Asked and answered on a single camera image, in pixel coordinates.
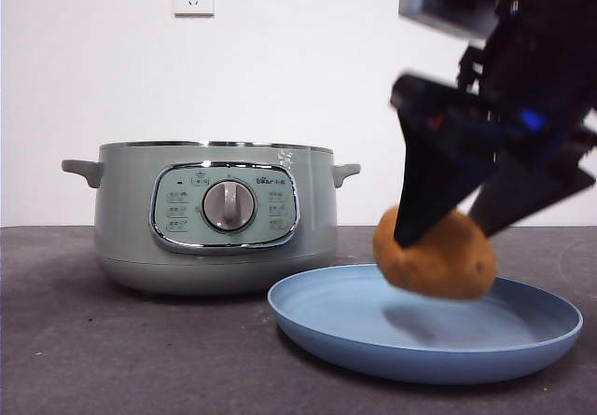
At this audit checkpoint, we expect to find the brown potato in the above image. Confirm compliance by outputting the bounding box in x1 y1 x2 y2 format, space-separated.
372 205 498 301

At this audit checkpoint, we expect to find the blue round plate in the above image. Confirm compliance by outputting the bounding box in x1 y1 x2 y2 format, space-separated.
267 263 585 385

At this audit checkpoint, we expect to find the pale green electric steamer pot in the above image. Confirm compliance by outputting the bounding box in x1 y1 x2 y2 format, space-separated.
61 140 362 296

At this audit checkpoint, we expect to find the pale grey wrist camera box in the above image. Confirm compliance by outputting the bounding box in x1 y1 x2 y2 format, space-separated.
397 0 501 42

